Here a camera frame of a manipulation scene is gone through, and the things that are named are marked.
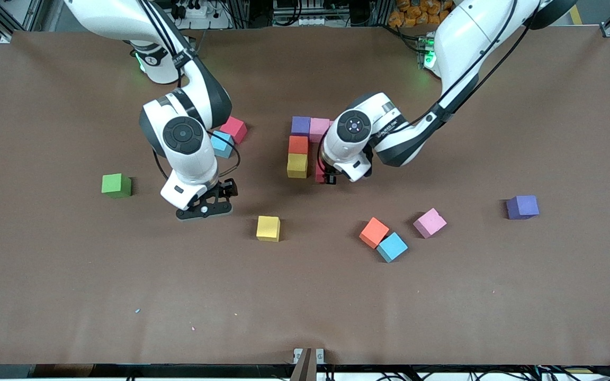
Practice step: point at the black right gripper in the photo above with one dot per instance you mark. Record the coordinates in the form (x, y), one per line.
(228, 188)

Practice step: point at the red foam cube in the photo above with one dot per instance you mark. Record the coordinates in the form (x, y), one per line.
(319, 170)
(234, 128)

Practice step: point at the yellow foam cube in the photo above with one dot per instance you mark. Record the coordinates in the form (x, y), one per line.
(297, 165)
(268, 228)

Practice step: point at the blue foam cube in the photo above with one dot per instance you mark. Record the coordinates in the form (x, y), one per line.
(391, 247)
(224, 145)

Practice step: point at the orange foam cube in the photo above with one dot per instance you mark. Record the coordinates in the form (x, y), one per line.
(374, 233)
(298, 144)

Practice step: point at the purple foam cube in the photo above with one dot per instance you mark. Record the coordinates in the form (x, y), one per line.
(301, 126)
(522, 207)

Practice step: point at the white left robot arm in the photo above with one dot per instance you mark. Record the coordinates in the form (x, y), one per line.
(469, 37)

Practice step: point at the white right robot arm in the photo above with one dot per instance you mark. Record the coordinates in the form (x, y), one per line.
(183, 137)

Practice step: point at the green foam cube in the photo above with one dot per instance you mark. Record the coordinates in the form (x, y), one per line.
(116, 186)

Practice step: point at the brown paper table cover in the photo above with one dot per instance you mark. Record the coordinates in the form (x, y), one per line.
(305, 296)

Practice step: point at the white power strip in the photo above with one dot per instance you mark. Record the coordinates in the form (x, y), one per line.
(305, 21)
(196, 10)

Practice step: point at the bag of orange fruits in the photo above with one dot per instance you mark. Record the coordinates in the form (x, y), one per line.
(416, 13)

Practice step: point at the small metal table bracket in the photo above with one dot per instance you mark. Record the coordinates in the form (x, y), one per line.
(297, 354)

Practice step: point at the brown tapered post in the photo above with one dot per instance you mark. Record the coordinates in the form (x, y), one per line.
(305, 370)

